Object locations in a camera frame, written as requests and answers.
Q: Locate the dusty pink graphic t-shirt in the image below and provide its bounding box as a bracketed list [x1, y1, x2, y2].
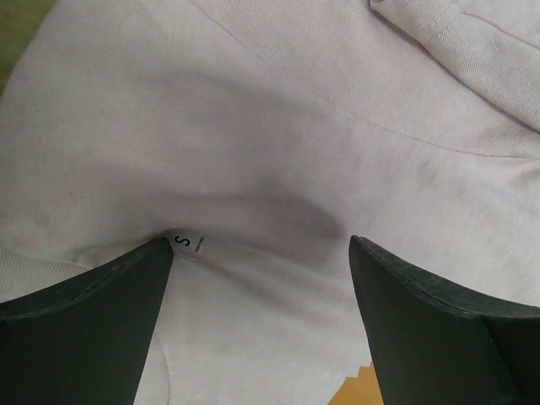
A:
[1, 1, 539, 404]

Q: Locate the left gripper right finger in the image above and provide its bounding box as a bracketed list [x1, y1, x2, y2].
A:
[348, 236, 539, 405]

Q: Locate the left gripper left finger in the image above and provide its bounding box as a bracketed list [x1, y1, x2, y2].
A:
[1, 239, 174, 404]

